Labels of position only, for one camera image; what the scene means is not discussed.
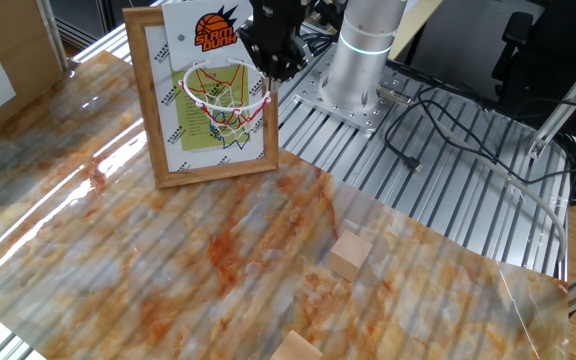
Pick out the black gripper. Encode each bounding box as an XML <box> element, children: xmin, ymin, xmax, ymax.
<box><xmin>237</xmin><ymin>0</ymin><xmax>315</xmax><ymax>94</ymax></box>

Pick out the white mini basketball hoop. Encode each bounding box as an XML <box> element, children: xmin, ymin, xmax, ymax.
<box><xmin>161</xmin><ymin>0</ymin><xmax>273</xmax><ymax>151</ymax></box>

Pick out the light wooden board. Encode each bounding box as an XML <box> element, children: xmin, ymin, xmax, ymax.
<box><xmin>387</xmin><ymin>0</ymin><xmax>444</xmax><ymax>61</ymax></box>

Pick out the light wooden block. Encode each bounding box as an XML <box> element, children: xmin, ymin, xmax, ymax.
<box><xmin>269</xmin><ymin>329</ymin><xmax>324</xmax><ymax>360</ymax></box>
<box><xmin>326</xmin><ymin>228</ymin><xmax>374</xmax><ymax>283</ymax></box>

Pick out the orange marble pattern mat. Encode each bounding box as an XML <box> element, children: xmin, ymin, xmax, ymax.
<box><xmin>0</xmin><ymin>49</ymin><xmax>572</xmax><ymax>360</ymax></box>

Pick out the black office chair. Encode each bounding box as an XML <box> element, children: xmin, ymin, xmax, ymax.
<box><xmin>490</xmin><ymin>0</ymin><xmax>576</xmax><ymax>164</ymax></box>

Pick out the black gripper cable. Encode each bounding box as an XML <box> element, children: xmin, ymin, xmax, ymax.
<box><xmin>295</xmin><ymin>0</ymin><xmax>349</xmax><ymax>56</ymax></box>

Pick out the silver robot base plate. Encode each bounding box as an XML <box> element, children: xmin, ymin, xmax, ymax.
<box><xmin>292</xmin><ymin>42</ymin><xmax>419</xmax><ymax>135</ymax></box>

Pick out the black usb cable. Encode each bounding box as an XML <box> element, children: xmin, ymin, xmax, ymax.
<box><xmin>383</xmin><ymin>84</ymin><xmax>469</xmax><ymax>174</ymax></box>

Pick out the grey cable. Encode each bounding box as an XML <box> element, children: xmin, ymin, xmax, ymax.
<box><xmin>435</xmin><ymin>122</ymin><xmax>569</xmax><ymax>274</ymax></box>

